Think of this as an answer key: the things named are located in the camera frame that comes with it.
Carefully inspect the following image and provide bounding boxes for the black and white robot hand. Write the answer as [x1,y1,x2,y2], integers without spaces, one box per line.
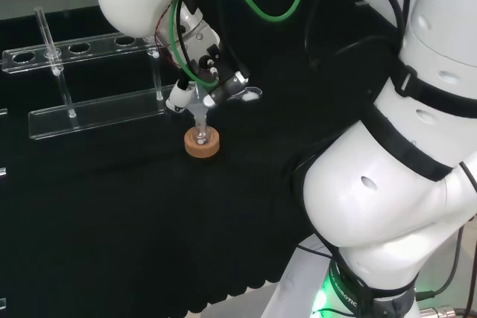
[165,44,251,115]

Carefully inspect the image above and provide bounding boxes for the glass weighing funnel with powder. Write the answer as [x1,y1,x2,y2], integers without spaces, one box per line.
[230,86,264,103]

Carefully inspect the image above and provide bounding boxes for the glass round-bottom flask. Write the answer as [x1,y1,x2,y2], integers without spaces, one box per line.
[188,116,215,147]

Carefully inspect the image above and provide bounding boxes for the clear acrylic funnel stand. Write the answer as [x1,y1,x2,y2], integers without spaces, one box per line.
[1,6,180,141]

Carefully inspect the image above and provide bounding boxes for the black cloth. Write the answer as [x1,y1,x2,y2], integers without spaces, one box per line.
[0,0,402,314]

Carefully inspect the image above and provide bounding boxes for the cork ring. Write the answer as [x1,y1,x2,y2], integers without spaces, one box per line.
[183,127,221,159]

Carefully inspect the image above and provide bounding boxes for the green cable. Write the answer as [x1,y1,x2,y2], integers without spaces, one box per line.
[168,0,311,86]

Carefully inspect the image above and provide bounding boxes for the black cable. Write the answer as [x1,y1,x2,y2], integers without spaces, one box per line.
[302,0,404,70]
[414,161,477,302]

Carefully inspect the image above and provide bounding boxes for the silver cable connector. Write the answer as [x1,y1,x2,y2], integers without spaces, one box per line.
[420,305,467,318]

